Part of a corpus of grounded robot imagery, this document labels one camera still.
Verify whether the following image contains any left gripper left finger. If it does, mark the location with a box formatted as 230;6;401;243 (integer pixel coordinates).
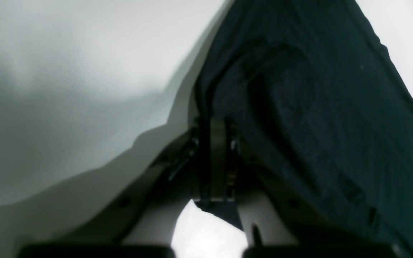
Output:
60;119;228;245

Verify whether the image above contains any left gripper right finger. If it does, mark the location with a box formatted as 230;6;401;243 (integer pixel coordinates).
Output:
228;122;336;248

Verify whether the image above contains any black T-shirt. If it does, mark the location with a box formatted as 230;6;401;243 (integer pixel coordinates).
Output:
196;0;413;258

